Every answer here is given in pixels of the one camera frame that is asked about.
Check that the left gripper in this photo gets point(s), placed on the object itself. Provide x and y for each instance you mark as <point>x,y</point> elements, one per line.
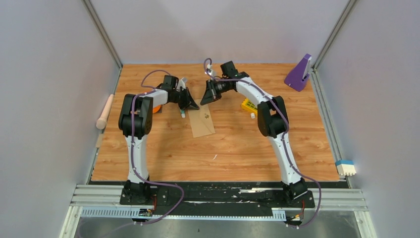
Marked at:
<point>188,100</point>

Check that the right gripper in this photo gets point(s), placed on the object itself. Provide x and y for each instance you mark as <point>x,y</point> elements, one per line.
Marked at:
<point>212,94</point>

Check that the brown paper envelope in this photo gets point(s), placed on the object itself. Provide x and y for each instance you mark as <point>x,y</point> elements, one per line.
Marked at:
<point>201,122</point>

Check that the white green glue stick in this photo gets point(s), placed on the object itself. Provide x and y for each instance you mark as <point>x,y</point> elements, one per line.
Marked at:
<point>183,115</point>

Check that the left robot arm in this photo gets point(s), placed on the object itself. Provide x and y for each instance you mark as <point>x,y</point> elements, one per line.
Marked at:
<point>135,122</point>

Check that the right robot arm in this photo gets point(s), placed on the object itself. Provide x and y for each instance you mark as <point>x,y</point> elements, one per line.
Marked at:
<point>271,117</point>

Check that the orange toy track loop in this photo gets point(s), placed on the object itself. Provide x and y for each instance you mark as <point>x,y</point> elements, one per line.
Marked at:
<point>157,109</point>

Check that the yellow toy window brick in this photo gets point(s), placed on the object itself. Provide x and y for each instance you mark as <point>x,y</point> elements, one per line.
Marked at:
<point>248,106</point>

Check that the purple plastic stand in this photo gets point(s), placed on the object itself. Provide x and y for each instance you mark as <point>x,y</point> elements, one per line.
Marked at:
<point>298,77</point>

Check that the wooden rolling pin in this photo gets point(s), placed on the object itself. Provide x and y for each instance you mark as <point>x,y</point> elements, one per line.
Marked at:
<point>102,120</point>

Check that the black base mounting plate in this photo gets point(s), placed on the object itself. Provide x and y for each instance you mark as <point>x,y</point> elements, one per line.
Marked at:
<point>220,198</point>

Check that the white blue toy brick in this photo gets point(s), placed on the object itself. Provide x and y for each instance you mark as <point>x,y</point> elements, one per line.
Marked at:
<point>345,167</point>

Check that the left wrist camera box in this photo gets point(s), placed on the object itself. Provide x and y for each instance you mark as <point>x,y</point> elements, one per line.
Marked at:
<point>181,84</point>

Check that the slotted cable duct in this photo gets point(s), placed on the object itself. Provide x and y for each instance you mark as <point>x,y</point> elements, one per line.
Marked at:
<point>103,212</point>

